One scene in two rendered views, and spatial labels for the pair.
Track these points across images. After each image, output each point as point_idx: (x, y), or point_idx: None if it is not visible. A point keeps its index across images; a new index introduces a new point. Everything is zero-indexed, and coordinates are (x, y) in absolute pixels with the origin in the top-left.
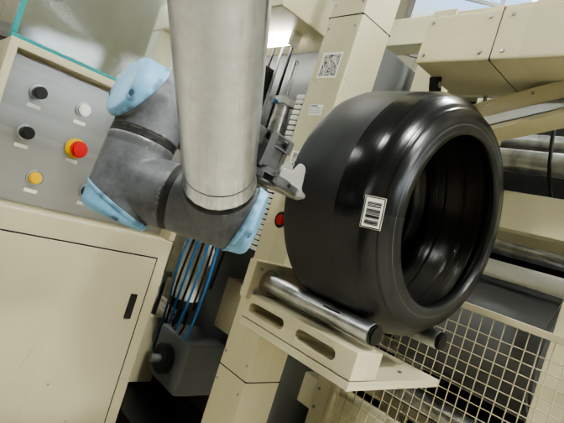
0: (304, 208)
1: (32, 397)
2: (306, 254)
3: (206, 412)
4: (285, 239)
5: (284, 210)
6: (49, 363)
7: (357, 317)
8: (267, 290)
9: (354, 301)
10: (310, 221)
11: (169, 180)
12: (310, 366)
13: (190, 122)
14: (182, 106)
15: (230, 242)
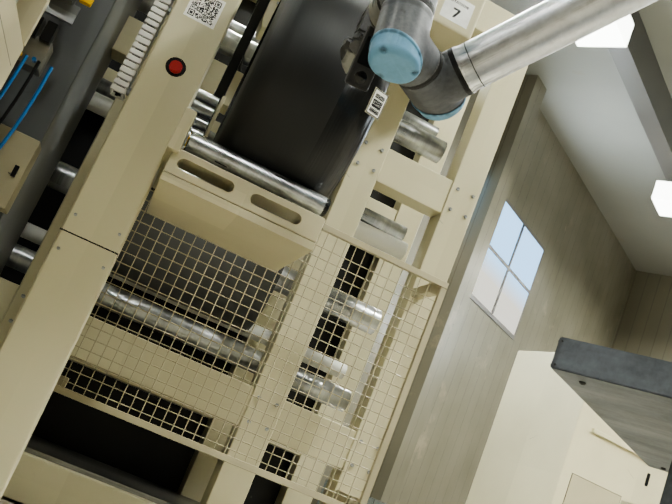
0: (306, 78)
1: None
2: (289, 122)
3: (34, 293)
4: (261, 100)
5: (274, 71)
6: None
7: (312, 190)
8: (191, 148)
9: (318, 175)
10: (311, 92)
11: (441, 57)
12: (271, 229)
13: (532, 49)
14: (537, 40)
15: (449, 112)
